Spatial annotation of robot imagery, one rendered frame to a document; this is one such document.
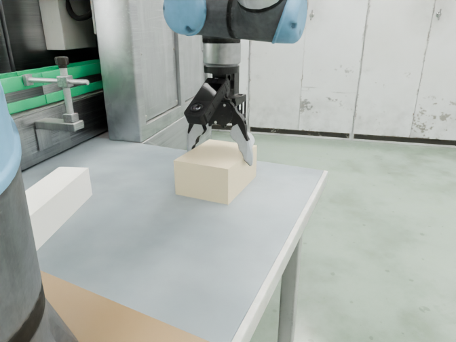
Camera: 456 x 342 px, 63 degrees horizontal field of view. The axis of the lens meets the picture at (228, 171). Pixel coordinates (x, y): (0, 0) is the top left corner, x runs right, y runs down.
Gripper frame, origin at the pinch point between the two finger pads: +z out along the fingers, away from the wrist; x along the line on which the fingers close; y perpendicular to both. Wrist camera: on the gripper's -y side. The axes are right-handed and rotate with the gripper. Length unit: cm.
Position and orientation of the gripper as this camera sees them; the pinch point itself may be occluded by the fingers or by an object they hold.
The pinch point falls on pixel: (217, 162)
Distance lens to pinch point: 80.1
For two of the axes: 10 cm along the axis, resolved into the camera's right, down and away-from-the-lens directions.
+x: -9.1, -1.5, 3.8
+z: 0.0, 9.3, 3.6
